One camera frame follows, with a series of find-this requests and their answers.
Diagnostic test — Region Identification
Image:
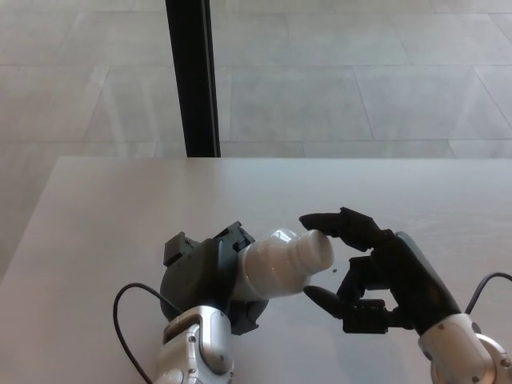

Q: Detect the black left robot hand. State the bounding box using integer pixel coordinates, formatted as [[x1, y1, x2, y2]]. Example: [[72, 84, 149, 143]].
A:
[[159, 219, 270, 337]]

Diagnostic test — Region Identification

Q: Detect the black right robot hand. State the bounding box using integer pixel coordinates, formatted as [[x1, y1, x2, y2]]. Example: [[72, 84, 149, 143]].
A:
[[298, 206, 463, 337]]

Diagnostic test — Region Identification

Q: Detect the white plastic bottle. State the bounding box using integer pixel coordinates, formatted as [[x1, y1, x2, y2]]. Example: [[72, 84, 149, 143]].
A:
[[239, 227, 318, 299]]

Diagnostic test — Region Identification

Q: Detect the white screw cap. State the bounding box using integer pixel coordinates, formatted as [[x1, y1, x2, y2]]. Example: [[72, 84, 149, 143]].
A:
[[298, 230, 335, 278]]

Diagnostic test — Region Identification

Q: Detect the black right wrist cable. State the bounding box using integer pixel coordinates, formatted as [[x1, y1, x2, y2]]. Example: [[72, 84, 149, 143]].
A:
[[463, 272, 512, 315]]

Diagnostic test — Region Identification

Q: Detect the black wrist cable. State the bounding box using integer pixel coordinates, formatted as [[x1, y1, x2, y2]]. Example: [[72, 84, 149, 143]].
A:
[[113, 282, 182, 384], [463, 272, 512, 315]]

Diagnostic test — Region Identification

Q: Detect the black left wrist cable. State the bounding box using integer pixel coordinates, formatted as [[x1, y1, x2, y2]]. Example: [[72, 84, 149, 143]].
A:
[[113, 282, 182, 384]]

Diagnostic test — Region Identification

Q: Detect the black vertical post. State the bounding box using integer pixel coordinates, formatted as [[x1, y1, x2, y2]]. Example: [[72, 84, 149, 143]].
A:
[[164, 0, 222, 158]]

